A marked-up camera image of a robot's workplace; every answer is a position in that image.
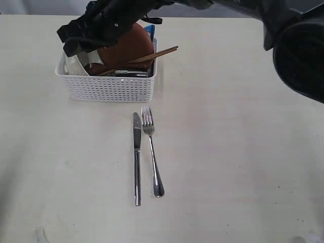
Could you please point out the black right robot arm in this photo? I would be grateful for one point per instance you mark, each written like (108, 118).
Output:
(295, 36)

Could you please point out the silver metal fork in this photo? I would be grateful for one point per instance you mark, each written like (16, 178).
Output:
(148, 129)

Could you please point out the lower wooden chopstick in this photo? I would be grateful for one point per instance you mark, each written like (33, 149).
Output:
(143, 59)

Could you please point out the white speckled ceramic bowl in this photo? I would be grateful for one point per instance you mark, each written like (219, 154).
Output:
(75, 65)

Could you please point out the upper wooden chopstick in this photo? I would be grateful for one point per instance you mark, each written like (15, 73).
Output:
(142, 63)

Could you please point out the blue cloth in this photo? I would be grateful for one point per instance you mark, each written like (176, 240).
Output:
(150, 29)

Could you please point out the brown wooden spoon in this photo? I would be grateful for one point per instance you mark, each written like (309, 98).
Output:
(94, 69)

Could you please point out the silver table knife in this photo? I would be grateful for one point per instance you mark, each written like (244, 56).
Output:
(137, 143)

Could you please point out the white perforated plastic basket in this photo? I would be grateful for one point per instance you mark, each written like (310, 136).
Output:
(106, 88)

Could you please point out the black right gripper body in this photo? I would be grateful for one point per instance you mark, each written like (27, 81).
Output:
(102, 24)

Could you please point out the brown wooden plate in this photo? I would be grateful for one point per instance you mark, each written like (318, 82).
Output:
(132, 45)

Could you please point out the wooden chopstick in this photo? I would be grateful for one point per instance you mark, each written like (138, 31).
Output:
(143, 59)
(142, 63)

